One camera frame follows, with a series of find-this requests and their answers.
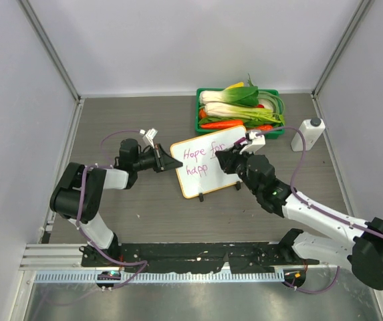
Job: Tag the green plastic crate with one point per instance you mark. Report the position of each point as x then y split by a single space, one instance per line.
201 117

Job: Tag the large orange carrot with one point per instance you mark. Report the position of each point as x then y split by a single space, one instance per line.
220 125

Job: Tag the bok choy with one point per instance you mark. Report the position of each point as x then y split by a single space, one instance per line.
244 96
225 110

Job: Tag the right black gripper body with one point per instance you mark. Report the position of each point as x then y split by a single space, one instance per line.
242 172

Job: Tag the small orange carrot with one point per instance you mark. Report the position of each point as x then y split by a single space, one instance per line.
264 127

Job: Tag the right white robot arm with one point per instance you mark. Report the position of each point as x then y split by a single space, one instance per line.
347 242

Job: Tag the white slotted cable duct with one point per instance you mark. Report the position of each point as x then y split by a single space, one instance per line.
100 277

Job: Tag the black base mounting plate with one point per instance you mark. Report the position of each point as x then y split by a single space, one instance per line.
206 258

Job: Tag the yellow pepper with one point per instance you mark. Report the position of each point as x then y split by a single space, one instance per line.
237 85

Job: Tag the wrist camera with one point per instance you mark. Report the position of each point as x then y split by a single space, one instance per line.
148 136
254 141

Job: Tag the lower bok choy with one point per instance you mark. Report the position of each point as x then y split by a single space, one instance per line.
225 110

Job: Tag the green long beans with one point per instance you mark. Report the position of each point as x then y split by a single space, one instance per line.
273 106

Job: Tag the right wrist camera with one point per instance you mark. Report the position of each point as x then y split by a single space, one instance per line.
254 141

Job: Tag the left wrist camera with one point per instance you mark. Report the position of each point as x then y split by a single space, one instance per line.
148 136

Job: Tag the small orange-framed whiteboard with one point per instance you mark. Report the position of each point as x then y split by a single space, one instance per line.
200 172

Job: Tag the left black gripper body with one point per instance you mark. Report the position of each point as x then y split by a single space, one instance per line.
149 160

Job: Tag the pink-capped whiteboard marker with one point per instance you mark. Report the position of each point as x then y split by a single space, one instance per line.
239 143

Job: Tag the white bottle grey cap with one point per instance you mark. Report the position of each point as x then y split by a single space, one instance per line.
311 130

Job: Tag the upper bok choy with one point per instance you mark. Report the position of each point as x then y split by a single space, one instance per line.
244 96

